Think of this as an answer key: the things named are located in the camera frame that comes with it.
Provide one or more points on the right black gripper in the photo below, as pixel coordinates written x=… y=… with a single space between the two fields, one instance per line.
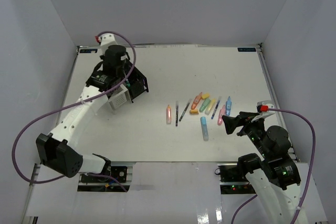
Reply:
x=231 y=123

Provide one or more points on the blue gel pen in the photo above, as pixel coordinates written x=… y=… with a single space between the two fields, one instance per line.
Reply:
x=216 y=107

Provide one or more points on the large light blue highlighter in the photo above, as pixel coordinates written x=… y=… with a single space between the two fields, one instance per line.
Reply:
x=204 y=128

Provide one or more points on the yellow highlighter cap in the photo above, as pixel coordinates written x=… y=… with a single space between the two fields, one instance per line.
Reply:
x=205 y=96

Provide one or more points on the orange yellow short highlighter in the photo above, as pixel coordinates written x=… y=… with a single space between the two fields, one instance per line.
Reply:
x=194 y=111

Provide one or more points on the black gel pen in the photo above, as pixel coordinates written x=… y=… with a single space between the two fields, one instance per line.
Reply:
x=176 y=113
x=185 y=109

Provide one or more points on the pink orange-tip highlighter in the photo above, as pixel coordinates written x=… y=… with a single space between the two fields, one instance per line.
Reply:
x=168 y=114

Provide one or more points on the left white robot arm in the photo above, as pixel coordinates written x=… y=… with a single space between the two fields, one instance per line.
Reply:
x=57 y=150

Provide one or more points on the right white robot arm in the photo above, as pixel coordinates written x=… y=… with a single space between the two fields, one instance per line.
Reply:
x=272 y=173

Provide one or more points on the blue small highlighter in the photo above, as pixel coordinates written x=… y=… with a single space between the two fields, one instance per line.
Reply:
x=228 y=106

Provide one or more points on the pale yellow highlighter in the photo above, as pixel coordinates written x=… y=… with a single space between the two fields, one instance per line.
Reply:
x=210 y=106

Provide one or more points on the green highlighter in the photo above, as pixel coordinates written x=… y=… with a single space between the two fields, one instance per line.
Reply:
x=205 y=104

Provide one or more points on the black mesh pen holder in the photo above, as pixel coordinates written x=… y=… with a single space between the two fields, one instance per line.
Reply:
x=136 y=84

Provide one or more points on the white slotted pen holder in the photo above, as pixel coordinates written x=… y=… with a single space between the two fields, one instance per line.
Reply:
x=119 y=97

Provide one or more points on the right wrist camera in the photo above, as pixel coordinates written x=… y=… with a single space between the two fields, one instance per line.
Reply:
x=263 y=107

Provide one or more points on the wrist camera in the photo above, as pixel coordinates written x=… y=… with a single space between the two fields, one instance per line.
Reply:
x=263 y=107
x=105 y=40

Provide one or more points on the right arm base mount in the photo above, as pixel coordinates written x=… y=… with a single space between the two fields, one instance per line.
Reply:
x=231 y=181

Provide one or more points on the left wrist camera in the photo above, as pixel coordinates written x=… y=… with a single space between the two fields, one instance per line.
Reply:
x=105 y=40

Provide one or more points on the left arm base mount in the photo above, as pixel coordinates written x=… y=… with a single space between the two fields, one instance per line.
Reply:
x=114 y=179

